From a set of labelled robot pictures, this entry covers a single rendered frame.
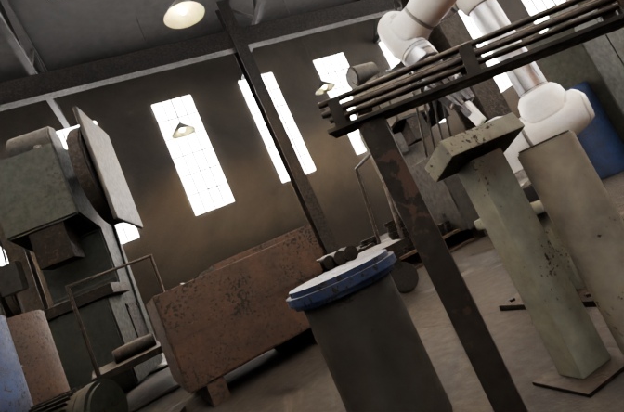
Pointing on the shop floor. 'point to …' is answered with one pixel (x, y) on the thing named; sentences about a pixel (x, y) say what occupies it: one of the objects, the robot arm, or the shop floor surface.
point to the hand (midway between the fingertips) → (473, 113)
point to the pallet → (413, 244)
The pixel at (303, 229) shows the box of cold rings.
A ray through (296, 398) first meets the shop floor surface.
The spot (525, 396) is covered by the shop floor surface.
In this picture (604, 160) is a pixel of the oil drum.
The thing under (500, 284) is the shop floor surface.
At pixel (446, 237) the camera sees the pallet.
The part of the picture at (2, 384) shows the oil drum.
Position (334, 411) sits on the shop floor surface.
